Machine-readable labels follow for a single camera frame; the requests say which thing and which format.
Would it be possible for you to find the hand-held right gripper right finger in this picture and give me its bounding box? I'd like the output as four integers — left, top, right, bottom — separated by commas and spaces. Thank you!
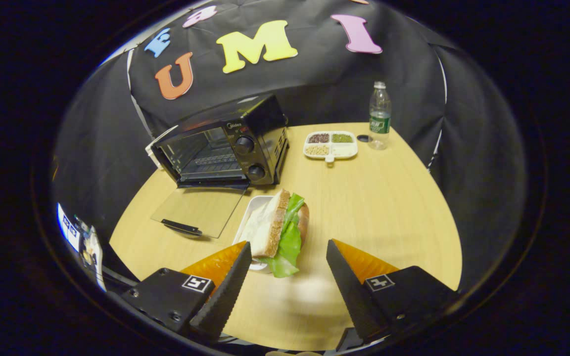
326, 239, 461, 351

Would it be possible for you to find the black electric oven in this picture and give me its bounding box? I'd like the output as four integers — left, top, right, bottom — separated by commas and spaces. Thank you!
145, 94, 290, 241

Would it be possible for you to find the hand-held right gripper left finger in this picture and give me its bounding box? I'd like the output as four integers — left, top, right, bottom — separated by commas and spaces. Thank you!
119, 241, 253, 345

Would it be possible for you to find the black backdrop cloth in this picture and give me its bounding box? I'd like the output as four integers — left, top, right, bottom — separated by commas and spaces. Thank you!
52, 0, 528, 292

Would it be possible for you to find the white toaster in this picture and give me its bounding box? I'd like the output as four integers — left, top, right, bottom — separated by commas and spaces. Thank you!
145, 126, 179, 170

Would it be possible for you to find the clear plastic water bottle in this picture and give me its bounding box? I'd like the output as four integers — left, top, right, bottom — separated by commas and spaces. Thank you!
368, 82, 392, 150

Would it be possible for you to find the white divided dish of beans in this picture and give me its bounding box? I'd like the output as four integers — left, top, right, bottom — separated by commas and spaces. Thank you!
303, 131, 358, 164

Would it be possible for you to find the white foam tray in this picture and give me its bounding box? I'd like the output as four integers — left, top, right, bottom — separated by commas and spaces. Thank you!
232, 195, 276, 272

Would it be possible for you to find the lettuce sandwich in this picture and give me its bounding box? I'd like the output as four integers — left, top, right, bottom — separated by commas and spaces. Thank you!
239, 189, 310, 278

